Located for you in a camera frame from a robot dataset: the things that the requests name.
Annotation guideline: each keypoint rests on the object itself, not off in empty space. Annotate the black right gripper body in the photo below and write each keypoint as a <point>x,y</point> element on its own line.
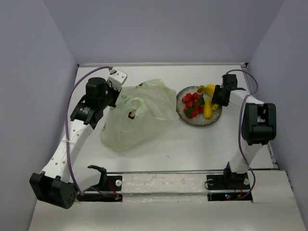
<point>218,96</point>

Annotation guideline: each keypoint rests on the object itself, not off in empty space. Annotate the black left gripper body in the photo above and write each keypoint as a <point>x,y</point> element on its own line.
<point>110,98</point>

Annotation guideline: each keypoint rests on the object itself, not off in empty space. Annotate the yellow fake banana bunch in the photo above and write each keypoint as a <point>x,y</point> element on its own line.
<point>208,89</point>

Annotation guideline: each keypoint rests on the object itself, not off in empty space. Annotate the yellow fake fruit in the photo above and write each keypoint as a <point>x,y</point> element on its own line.
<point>207,109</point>

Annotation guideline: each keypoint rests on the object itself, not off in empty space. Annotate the red fake fruit bunch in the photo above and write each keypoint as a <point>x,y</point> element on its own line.
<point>193,104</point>

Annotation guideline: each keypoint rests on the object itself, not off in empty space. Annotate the green printed plastic bag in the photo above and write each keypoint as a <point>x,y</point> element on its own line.
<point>140,112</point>

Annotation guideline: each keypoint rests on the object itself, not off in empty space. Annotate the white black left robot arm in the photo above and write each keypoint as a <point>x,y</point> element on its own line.
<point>56,184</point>

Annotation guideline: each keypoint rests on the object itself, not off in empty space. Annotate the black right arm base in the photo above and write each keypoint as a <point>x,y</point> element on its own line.
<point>222,189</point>

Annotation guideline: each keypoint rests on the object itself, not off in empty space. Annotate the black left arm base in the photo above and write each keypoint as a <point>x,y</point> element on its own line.
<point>111,191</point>

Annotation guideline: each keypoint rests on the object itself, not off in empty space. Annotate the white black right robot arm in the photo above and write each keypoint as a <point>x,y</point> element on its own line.
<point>257,121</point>

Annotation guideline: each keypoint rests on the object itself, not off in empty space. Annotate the speckled grey round plate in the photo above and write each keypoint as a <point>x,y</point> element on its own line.
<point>198,121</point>

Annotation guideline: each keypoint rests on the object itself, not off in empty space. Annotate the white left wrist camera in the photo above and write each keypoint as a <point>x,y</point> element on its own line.
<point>117,79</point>

